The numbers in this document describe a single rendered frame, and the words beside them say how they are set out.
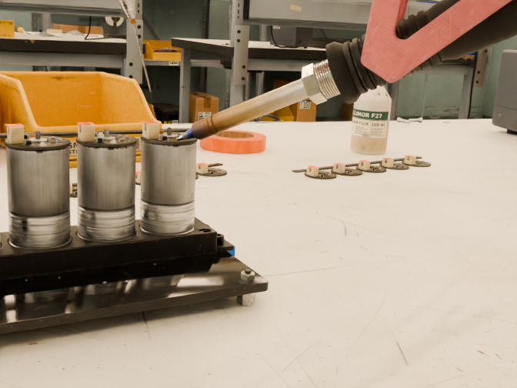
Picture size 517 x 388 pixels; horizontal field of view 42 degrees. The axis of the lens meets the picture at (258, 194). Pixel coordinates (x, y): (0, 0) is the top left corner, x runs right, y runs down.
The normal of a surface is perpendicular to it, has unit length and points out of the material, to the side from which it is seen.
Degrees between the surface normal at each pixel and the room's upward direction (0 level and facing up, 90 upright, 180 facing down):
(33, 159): 90
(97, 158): 90
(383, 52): 99
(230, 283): 0
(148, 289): 0
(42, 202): 90
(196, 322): 0
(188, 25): 90
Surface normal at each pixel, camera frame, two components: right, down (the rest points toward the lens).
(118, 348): 0.06, -0.97
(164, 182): 0.03, 0.25
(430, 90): 0.45, 0.25
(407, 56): -0.36, 0.36
